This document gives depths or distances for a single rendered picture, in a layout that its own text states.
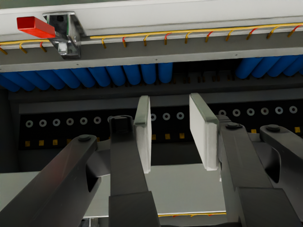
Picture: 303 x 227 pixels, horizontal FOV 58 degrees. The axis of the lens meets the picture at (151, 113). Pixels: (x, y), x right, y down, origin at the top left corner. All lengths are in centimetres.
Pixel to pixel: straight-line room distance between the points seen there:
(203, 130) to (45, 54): 20
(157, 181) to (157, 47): 13
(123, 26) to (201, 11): 7
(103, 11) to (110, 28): 3
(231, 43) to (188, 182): 14
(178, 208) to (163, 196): 2
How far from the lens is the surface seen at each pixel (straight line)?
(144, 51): 28
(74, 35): 26
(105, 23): 27
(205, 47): 29
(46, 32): 21
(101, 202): 28
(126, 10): 25
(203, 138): 16
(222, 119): 17
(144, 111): 17
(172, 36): 28
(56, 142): 42
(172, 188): 27
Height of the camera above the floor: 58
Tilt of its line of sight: 9 degrees up
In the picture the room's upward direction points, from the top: 177 degrees clockwise
